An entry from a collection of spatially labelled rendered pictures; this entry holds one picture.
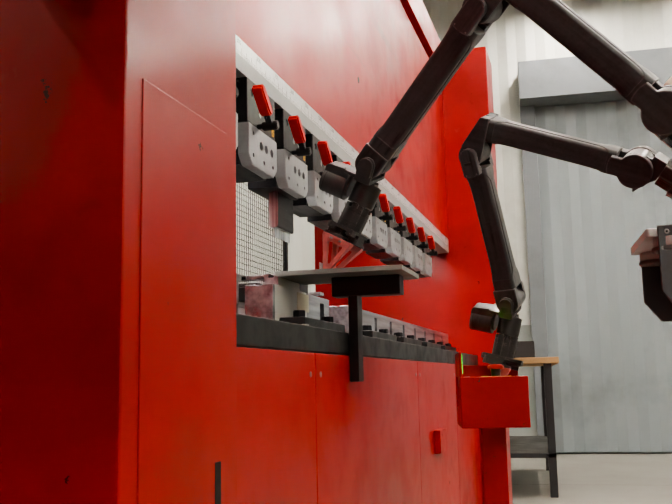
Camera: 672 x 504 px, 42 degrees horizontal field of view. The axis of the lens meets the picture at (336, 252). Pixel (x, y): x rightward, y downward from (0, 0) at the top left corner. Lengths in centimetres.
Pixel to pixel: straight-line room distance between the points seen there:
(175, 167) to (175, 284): 11
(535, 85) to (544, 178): 97
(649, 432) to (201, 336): 845
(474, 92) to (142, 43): 337
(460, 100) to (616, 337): 541
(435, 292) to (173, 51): 317
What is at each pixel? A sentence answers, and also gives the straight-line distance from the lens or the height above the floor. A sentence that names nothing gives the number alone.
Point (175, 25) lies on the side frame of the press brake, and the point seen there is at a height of 113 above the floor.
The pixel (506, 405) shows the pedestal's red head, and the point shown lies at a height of 71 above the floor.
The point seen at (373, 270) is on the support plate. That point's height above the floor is 99.
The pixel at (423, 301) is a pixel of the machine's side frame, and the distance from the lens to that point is 396.
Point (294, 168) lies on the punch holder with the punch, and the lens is 185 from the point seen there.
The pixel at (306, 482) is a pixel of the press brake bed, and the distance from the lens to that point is 151.
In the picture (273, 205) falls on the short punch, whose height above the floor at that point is 115.
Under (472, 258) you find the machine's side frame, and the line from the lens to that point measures 395.
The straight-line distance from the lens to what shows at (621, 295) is 920.
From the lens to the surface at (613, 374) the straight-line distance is 917.
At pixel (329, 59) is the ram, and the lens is 222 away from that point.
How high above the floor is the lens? 78
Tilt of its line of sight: 8 degrees up
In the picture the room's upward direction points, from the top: 1 degrees counter-clockwise
